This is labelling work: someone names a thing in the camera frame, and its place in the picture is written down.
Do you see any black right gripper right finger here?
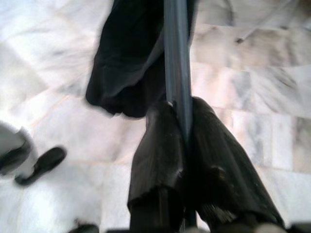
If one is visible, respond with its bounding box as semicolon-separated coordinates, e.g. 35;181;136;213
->
189;96;286;233

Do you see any silver metal clothes rack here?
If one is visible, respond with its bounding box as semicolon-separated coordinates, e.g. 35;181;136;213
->
236;0;294;44

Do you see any black plastic hanger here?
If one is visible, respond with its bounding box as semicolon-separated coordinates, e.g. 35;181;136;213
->
162;0;194;151

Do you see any plain black garment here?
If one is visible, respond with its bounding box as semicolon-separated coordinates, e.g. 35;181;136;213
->
85;0;198;119

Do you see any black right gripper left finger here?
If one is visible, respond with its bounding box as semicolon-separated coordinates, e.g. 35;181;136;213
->
127;100;190;233

